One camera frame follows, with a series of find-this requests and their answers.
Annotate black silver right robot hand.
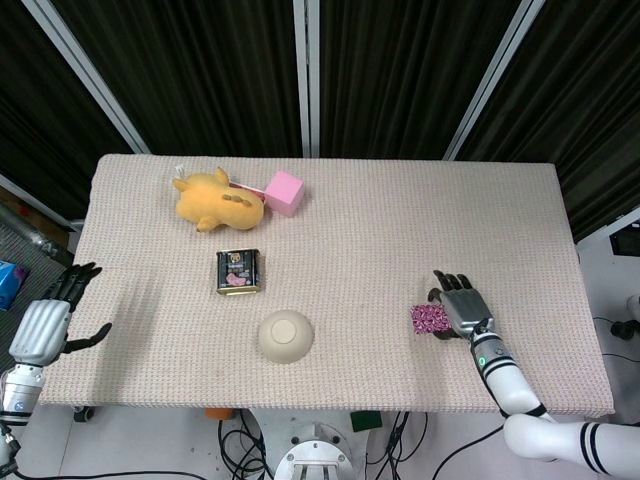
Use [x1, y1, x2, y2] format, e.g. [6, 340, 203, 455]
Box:
[427, 269, 496, 344]

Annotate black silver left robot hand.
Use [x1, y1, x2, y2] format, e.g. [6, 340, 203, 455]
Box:
[8, 262, 114, 365]

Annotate blue box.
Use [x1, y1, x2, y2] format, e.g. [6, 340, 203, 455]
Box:
[0, 259, 26, 312]

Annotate beige waffle tablecloth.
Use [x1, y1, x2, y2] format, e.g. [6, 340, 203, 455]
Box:
[33, 153, 617, 415]

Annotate green block under table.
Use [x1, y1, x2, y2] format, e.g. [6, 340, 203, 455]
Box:
[350, 412, 384, 434]

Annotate beige upturned bowl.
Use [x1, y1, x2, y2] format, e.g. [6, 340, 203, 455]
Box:
[256, 309, 316, 366]

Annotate white robot torso base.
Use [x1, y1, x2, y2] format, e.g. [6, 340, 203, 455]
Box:
[244, 408, 401, 480]

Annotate black gold luncheon meat can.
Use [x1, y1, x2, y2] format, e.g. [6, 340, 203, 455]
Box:
[214, 249, 265, 297]

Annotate pink foam cube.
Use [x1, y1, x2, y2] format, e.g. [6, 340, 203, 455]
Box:
[263, 170, 307, 218]

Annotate yellow plush toy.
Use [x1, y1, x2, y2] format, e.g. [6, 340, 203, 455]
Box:
[171, 166, 266, 234]

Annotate black pleated curtain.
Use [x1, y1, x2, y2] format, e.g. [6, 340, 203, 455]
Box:
[49, 0, 304, 157]
[0, 0, 137, 221]
[455, 0, 640, 242]
[318, 0, 527, 160]

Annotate red white small packet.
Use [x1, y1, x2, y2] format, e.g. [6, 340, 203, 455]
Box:
[232, 180, 266, 199]

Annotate silver flexible duct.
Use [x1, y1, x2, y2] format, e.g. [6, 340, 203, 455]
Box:
[0, 202, 74, 261]

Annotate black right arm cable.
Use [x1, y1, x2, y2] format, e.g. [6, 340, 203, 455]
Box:
[433, 409, 506, 480]

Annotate black cable tangle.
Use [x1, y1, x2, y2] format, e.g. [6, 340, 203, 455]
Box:
[369, 410, 436, 480]
[217, 409, 274, 480]

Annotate black cable with connector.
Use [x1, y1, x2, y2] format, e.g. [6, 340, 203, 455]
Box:
[594, 314, 640, 357]

